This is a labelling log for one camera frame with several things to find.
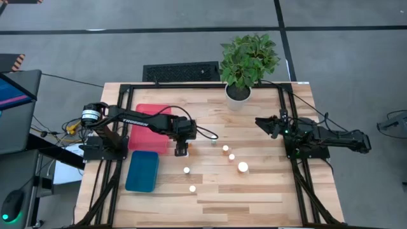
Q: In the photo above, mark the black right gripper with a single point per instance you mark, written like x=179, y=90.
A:
x=291, y=128

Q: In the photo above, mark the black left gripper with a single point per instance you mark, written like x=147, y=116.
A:
x=186, y=128

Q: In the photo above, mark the tall orange pill bottle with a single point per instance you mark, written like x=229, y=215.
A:
x=192, y=188

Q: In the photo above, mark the wide orange pill bottle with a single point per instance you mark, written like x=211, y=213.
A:
x=243, y=167

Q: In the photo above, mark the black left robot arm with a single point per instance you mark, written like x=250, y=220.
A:
x=136, y=121

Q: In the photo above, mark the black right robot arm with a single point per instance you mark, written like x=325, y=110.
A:
x=337, y=136

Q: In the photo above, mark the red plastic bin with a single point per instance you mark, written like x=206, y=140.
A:
x=143, y=140

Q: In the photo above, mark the blue plastic bin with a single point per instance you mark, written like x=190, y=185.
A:
x=142, y=171

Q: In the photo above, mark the white plant pot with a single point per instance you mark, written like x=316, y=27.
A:
x=237, y=101

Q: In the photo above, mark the green leafy plant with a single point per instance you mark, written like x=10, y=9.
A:
x=246, y=60

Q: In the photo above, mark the white box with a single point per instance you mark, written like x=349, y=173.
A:
x=66, y=171

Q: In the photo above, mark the grey equipment stand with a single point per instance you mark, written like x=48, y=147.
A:
x=394, y=123

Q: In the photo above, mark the grey side desk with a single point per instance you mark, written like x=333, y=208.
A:
x=19, y=173

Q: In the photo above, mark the monitor with blue screen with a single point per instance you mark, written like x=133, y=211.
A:
x=12, y=95

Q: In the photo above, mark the black computer mouse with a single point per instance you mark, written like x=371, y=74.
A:
x=12, y=203

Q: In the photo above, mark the dark mat with hazard stripes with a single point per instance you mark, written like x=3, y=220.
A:
x=8, y=62

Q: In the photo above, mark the black aluminium table frame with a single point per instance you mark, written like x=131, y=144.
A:
x=206, y=86

